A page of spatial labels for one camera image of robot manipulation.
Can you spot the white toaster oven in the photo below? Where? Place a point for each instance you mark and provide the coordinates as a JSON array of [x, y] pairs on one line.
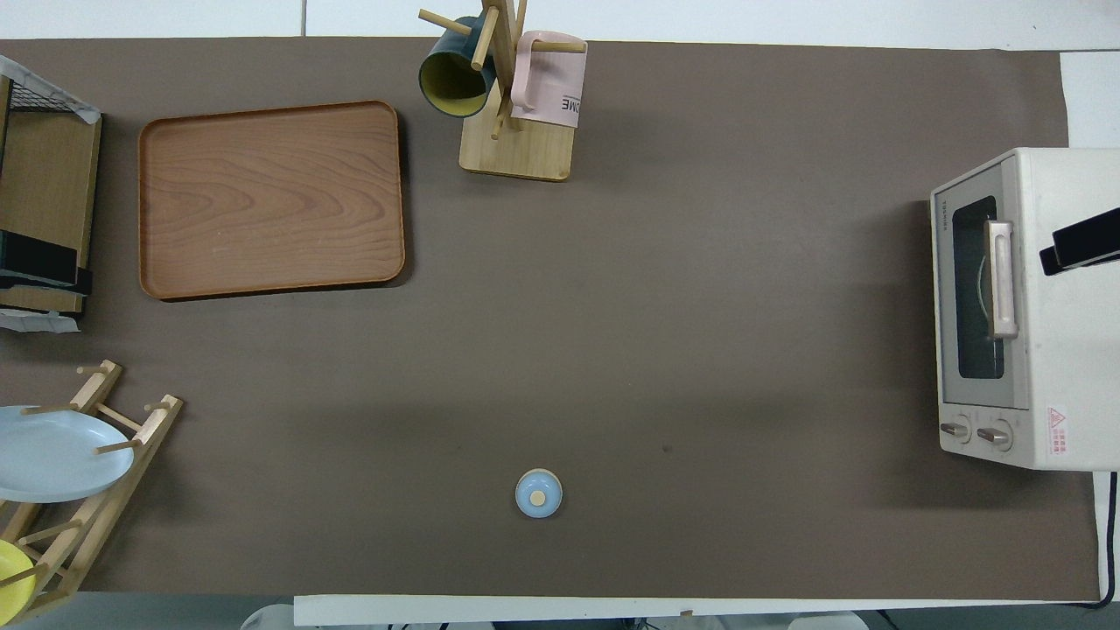
[[1063, 350]]

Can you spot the brown table mat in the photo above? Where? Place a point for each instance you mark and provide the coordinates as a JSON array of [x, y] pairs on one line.
[[665, 306]]

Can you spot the brown wooden tray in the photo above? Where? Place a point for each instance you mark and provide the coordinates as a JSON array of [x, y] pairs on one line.
[[271, 199]]

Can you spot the white checked cloth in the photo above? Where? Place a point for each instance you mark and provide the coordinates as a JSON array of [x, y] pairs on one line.
[[35, 322]]

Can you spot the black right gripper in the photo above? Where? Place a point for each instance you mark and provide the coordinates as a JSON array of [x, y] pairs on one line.
[[1094, 238]]

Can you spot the wooden mug tree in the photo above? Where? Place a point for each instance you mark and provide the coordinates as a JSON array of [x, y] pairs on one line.
[[516, 153]]

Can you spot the yellow plate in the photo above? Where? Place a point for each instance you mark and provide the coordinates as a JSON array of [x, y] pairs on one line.
[[10, 577]]

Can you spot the oven control knob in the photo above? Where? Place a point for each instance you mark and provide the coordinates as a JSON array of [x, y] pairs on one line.
[[955, 430], [995, 435]]

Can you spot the wooden plate rack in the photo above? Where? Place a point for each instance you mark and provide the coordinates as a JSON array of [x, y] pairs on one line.
[[96, 516]]

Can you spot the dark teal mug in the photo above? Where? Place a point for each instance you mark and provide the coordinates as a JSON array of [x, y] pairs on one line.
[[446, 74]]

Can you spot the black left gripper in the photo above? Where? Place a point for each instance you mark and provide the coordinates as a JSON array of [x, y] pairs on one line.
[[35, 258]]

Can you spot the light blue plate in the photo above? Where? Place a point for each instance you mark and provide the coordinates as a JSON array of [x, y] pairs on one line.
[[52, 455]]

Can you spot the pink mug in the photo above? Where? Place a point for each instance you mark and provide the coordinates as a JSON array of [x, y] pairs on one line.
[[556, 83]]

